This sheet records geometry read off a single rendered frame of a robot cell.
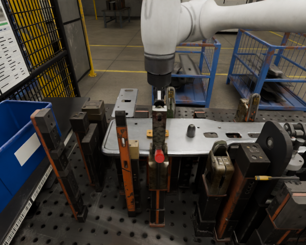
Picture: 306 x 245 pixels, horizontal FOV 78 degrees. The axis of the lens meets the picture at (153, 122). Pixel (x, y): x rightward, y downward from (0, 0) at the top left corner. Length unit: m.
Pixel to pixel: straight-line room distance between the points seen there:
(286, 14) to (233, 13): 0.17
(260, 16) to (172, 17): 0.19
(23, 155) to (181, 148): 0.47
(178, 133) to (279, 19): 0.47
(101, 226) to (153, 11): 0.75
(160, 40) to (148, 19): 0.05
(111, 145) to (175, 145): 0.23
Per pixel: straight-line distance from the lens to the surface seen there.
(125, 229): 0.84
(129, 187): 0.70
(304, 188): 0.58
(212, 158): 0.57
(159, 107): 0.48
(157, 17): 0.52
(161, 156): 0.44
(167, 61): 0.55
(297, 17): 0.42
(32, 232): 0.95
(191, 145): 0.69
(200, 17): 0.61
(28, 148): 0.62
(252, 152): 0.54
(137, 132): 0.74
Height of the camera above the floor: 1.45
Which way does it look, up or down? 35 degrees down
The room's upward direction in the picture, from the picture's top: straight up
